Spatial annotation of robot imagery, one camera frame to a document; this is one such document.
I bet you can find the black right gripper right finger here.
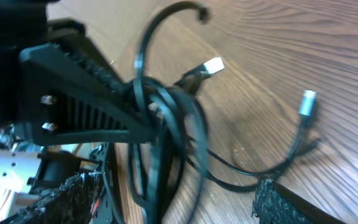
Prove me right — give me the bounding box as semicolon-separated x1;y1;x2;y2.
252;179;343;224

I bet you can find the black USB cable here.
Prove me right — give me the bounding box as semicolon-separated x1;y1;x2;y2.
101;0;226;224

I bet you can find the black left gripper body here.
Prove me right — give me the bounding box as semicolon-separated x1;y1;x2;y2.
0;1;86;128

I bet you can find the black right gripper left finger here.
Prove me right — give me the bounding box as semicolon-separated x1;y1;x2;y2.
1;172;103;224

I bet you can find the black barrel plug cable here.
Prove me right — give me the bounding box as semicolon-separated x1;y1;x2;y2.
181;90;321;194

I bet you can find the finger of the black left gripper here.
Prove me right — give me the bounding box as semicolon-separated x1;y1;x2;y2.
14;44;154;146
57;35;126;90

